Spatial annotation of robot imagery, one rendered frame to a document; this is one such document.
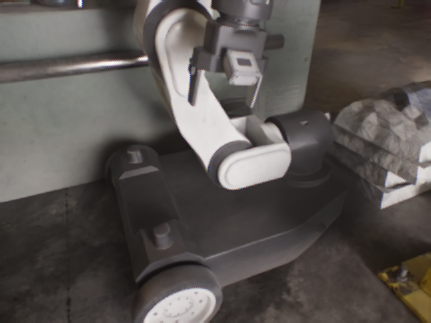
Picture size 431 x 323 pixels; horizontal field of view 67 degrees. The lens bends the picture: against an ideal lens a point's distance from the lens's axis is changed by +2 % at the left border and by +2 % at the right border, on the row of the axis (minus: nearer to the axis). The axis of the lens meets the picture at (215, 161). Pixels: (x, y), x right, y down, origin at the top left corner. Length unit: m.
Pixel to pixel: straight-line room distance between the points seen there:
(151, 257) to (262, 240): 0.27
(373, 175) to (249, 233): 0.60
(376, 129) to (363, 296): 0.57
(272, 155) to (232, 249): 0.25
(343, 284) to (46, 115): 1.03
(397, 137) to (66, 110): 1.10
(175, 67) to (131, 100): 0.58
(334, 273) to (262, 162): 0.38
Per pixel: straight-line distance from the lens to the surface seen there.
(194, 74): 0.50
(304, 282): 0.96
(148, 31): 0.63
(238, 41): 0.49
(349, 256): 1.05
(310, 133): 0.92
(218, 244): 0.79
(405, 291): 1.02
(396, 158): 1.22
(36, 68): 1.04
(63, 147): 1.24
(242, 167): 0.79
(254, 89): 0.55
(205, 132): 0.76
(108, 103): 1.18
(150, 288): 0.71
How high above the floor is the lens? 0.77
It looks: 35 degrees down
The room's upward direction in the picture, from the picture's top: 1 degrees counter-clockwise
